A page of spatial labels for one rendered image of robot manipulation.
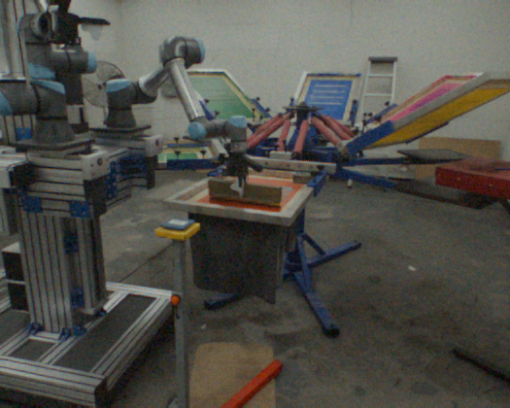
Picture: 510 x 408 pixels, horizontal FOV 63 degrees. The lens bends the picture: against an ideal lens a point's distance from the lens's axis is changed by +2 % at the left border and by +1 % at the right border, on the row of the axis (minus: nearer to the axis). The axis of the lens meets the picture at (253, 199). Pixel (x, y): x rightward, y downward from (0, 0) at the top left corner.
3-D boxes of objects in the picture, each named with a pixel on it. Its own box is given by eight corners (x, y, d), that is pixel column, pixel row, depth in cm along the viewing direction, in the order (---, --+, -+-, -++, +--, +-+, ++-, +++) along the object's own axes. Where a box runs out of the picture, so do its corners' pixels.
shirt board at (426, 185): (508, 206, 224) (511, 191, 222) (476, 222, 199) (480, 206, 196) (317, 163, 320) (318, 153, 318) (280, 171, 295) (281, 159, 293)
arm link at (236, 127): (235, 115, 188) (250, 116, 183) (236, 139, 191) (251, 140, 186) (223, 116, 182) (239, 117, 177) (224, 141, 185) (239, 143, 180)
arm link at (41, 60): (71, 80, 138) (67, 44, 135) (35, 80, 130) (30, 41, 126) (59, 79, 143) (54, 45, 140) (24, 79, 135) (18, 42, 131)
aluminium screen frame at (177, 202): (289, 225, 165) (290, 217, 164) (162, 208, 183) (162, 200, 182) (323, 181, 237) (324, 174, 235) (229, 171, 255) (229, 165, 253)
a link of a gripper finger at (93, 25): (114, 43, 122) (83, 40, 122) (115, 21, 121) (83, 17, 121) (110, 41, 119) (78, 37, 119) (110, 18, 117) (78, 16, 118)
